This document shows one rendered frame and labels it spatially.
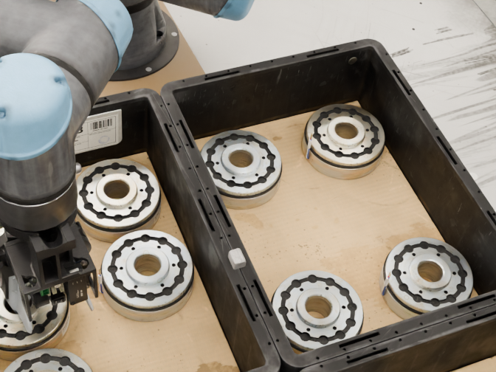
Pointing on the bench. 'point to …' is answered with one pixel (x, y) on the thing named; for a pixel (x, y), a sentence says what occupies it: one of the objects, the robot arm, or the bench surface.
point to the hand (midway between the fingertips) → (47, 297)
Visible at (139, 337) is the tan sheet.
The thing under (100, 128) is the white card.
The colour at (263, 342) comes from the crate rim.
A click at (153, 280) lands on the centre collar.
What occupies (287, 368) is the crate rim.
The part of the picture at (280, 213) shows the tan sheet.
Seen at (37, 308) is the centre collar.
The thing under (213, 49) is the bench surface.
